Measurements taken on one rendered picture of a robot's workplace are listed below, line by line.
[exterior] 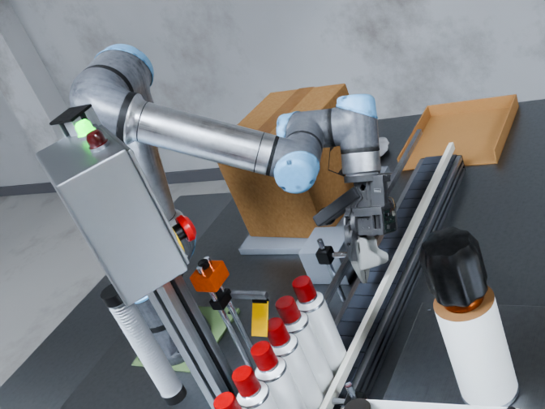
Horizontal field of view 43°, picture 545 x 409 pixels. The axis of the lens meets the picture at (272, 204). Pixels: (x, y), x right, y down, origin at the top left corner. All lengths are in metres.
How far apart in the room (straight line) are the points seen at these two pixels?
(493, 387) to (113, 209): 0.61
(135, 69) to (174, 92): 2.77
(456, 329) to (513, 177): 0.78
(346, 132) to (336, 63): 2.22
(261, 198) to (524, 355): 0.78
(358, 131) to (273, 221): 0.50
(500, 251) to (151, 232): 0.85
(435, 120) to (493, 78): 1.24
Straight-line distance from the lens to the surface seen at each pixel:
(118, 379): 1.63
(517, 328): 1.27
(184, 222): 0.92
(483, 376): 1.09
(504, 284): 1.44
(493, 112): 2.07
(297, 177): 1.21
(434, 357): 1.25
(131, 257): 0.89
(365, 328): 1.30
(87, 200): 0.85
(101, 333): 1.81
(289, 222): 1.72
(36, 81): 4.69
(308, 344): 1.17
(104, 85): 1.30
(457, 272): 0.96
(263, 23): 3.62
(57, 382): 1.74
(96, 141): 0.88
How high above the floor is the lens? 1.74
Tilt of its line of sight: 27 degrees down
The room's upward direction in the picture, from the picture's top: 23 degrees counter-clockwise
